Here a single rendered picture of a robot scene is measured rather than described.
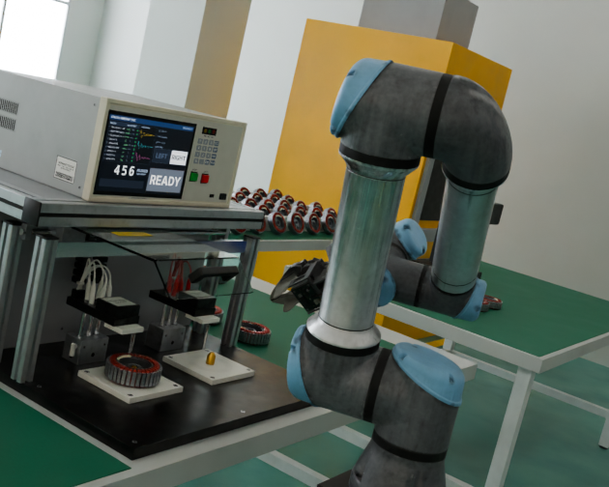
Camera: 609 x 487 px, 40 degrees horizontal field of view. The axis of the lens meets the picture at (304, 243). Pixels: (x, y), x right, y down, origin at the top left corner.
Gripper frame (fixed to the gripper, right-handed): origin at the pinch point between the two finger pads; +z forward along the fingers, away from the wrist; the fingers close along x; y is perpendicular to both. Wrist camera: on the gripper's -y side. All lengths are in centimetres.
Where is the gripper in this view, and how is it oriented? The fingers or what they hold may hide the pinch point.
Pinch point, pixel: (276, 295)
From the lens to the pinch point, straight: 172.9
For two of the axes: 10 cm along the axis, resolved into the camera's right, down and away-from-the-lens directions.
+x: 5.7, 7.7, 2.7
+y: -3.1, 5.1, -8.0
